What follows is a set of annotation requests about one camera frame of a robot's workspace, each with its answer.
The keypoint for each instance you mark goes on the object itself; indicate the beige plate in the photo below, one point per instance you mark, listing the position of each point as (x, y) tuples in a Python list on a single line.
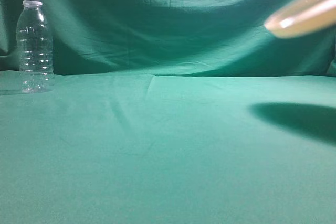
[(301, 17)]

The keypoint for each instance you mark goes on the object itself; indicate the green table cloth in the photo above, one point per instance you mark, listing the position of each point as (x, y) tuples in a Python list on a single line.
[(116, 148)]

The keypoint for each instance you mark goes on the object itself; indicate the green backdrop cloth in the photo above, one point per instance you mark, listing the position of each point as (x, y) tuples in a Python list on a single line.
[(214, 38)]

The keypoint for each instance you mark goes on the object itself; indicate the clear plastic bottle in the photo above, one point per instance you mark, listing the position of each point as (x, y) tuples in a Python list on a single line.
[(34, 45)]

